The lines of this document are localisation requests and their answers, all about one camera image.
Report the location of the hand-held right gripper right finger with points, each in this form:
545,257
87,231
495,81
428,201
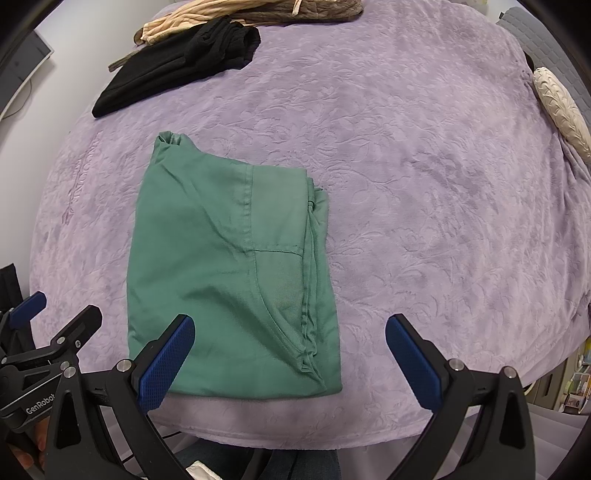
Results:
411,364

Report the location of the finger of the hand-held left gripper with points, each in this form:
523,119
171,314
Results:
81,327
27,307

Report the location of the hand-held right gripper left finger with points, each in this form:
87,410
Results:
166,362

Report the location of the green work jacket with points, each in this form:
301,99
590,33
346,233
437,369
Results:
207,277

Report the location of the person's left hand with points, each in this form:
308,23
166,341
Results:
30,461

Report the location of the black bag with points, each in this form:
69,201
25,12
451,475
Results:
9,286

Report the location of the white cloth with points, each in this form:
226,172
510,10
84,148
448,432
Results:
201,471

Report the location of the beige bedside cabinet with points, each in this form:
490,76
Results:
554,383

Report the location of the purple embossed blanket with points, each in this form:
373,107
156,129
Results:
415,184

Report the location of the black garment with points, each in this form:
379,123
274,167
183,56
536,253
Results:
175,60

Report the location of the white textured pillow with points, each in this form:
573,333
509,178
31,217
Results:
558,106

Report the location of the cream striped garment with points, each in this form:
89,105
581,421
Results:
184,21

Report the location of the grey quilted pillow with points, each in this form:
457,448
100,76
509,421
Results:
531,37

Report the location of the brown knit garment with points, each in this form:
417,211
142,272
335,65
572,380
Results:
323,11

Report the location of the wall-mounted television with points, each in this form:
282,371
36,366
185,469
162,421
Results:
23,60

